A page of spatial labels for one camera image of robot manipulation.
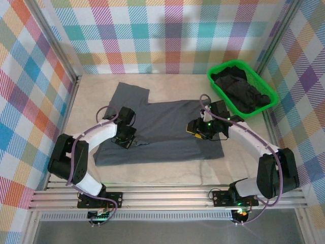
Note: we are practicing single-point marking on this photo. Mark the grey t-shirt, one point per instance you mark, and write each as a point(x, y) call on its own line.
point(165, 127)

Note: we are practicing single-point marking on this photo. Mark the aluminium frame post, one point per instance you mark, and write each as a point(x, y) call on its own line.
point(276, 33)
point(50, 38)

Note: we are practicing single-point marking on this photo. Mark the aluminium rail frame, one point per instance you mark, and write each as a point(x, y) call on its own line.
point(165, 199)

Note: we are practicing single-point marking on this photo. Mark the right controller board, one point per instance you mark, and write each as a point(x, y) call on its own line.
point(241, 213)

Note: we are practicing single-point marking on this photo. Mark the black t-shirt pile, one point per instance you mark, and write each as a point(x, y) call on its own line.
point(241, 89)

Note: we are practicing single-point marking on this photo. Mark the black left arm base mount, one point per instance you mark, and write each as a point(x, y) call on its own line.
point(114, 197)

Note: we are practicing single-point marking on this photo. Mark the left controller board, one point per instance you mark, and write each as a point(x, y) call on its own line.
point(97, 216)

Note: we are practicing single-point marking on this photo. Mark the green plastic basket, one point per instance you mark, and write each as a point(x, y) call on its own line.
point(254, 112)

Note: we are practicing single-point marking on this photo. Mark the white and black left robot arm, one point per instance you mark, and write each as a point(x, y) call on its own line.
point(101, 134)

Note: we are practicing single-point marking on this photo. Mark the controller board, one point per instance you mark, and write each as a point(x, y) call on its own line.
point(241, 213)
point(97, 216)

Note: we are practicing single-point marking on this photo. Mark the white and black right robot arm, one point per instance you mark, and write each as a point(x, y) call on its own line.
point(246, 137)

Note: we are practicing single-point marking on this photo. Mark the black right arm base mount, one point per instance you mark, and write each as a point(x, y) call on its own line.
point(221, 198)

